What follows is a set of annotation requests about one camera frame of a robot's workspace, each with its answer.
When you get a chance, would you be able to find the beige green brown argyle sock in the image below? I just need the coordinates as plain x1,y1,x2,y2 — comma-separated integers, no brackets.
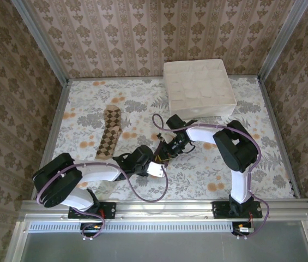
95,104,122,161

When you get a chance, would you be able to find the aluminium extrusion beam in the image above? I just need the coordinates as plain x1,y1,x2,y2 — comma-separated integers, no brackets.
20,199,308,221

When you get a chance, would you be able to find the white fabric divided organizer box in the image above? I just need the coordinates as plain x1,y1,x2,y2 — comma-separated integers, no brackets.
163,59,237,118

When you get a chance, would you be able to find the grey metal sheet panel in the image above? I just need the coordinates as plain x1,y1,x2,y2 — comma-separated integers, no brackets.
22,231,307,262

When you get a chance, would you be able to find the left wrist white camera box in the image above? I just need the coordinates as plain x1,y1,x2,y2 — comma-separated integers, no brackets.
146,161,167,178

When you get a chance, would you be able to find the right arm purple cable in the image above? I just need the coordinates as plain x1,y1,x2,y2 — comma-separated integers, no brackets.
152,114,270,241

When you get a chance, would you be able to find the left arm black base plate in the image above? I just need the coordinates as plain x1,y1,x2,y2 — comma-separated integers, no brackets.
68,201,117,220

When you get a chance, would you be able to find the slotted grey cable duct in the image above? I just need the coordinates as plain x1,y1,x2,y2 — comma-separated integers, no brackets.
27,222,306,233

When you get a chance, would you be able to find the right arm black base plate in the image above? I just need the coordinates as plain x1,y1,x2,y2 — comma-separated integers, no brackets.
212,201,263,220

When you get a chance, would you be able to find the black cable connector bracket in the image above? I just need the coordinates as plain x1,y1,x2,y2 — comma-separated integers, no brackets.
231,221,256,241
80,222,104,242

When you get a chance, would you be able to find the aluminium table side rail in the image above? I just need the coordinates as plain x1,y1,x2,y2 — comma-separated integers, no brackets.
30,81,71,201
257,78,301,199

